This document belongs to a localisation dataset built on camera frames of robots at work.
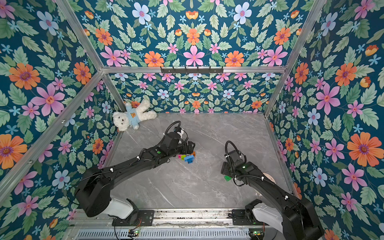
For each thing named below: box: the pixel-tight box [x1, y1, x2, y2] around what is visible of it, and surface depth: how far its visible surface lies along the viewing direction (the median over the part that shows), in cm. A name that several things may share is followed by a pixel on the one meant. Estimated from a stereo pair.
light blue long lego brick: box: [184, 155, 194, 164], surface depth 95 cm
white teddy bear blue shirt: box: [112, 99, 158, 132], surface depth 110 cm
